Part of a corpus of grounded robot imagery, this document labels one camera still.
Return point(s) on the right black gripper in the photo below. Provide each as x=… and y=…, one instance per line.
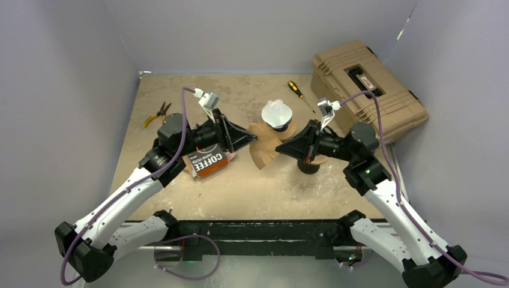
x=305, y=143

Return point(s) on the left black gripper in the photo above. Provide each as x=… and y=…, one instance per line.
x=230, y=135

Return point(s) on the red black coffee carafe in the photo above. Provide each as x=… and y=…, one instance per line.
x=308, y=168

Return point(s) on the blue glass dripper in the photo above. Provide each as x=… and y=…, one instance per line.
x=281, y=127

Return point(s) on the brown paper coffee filter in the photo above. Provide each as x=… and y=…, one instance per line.
x=263, y=149

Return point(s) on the white paper coffee filter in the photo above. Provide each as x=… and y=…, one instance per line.
x=276, y=112

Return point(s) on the orange coffee filter box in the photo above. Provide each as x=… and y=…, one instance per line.
x=203, y=162

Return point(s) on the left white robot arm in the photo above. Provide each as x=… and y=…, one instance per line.
x=92, y=244

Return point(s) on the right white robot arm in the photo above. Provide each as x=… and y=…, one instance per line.
x=422, y=257

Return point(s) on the yellow black screwdriver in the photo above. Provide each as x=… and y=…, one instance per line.
x=300, y=95

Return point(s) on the tan plastic tool case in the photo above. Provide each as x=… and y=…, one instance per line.
x=380, y=99

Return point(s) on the yellow handled pliers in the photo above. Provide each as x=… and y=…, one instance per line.
x=161, y=113

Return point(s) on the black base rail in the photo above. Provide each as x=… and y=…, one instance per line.
x=324, y=239

